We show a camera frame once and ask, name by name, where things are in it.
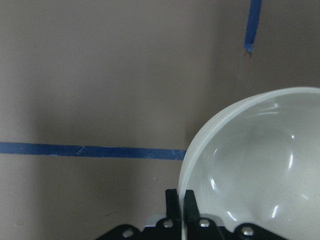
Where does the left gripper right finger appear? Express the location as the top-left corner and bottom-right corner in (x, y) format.
(183, 190), (284, 240)

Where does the white ceramic bowl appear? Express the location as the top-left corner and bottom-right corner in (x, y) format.
(178, 87), (320, 240)

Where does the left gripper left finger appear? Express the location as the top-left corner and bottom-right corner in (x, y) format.
(98, 189), (182, 240)

